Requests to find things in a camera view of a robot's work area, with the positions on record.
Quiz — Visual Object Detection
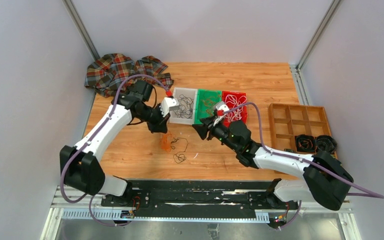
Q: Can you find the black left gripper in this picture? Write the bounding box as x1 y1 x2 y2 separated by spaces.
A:
136 103 171 134

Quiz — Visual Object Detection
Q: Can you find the white cable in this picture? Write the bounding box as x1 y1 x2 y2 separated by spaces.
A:
223 94 248 123

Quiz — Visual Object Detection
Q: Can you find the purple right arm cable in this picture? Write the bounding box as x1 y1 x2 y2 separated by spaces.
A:
216 101 384 200

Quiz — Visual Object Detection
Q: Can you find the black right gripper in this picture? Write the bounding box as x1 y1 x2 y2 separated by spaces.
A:
192 115 239 153

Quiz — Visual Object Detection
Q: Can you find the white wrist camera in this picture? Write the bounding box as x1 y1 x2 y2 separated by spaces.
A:
159 97 180 117
212 101 230 127

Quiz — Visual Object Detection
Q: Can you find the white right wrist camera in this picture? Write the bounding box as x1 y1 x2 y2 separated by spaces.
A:
212 101 230 127

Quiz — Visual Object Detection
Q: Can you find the green plastic bin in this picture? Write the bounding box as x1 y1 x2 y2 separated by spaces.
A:
194 89 222 124

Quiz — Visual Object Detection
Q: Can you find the black mounting rail base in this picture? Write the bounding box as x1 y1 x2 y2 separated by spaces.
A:
51 178 315 229

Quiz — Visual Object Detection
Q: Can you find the white plastic bin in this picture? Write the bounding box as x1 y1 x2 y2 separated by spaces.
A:
169 87 198 125

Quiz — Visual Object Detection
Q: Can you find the black coiled strap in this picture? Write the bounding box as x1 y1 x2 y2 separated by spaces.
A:
294 134 316 154
314 134 339 154

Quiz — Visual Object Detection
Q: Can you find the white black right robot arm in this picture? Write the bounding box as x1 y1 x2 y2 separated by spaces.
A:
192 116 354 211

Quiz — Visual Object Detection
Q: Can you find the red plastic bin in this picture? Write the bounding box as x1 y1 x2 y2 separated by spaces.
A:
221 91 248 127

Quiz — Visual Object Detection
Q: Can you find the wooden compartment tray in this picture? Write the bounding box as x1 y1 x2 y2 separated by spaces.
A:
268 103 338 158

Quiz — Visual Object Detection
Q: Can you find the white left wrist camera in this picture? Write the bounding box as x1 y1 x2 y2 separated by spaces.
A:
159 97 180 117

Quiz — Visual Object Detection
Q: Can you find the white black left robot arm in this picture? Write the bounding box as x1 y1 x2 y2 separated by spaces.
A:
59 79 179 207

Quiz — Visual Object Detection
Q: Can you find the plaid flannel shirt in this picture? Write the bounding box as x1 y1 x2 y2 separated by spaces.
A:
84 53 175 98

